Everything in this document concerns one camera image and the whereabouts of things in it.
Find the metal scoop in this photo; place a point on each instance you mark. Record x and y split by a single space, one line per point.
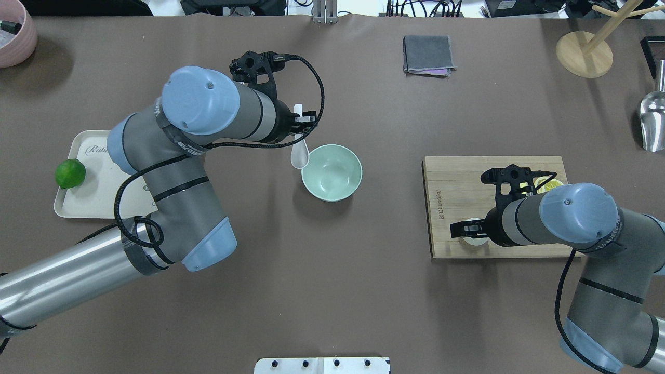
652 114

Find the pink bowl with ice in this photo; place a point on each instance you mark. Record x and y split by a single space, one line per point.
17 48

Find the wooden mug tree stand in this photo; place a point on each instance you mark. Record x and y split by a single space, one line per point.
588 55

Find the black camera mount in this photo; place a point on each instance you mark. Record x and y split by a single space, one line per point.
256 70
514 183

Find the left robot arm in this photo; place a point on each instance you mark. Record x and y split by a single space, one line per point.
166 211

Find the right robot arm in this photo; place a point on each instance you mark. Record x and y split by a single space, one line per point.
615 253

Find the lemon slice stack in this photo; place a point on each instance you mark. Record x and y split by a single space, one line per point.
546 183

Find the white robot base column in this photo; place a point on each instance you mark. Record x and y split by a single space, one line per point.
361 364

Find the white ceramic spoon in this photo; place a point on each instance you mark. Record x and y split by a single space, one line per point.
299 156

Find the aluminium frame post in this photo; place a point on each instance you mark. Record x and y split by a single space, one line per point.
325 12

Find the cream rabbit tray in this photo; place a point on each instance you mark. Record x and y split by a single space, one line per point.
94 199

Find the wooden cutting board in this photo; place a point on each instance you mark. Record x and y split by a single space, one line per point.
454 193

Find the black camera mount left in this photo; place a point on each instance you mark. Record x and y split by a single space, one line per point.
256 70

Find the grey folded cloth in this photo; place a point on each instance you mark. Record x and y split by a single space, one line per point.
428 55

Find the light green bowl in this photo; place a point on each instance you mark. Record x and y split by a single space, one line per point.
333 173

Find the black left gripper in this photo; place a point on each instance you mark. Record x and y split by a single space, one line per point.
283 123

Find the green lime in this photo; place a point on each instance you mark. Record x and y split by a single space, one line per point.
70 173

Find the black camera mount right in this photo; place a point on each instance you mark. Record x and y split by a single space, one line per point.
514 183

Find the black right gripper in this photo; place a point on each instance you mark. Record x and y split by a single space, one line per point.
492 229

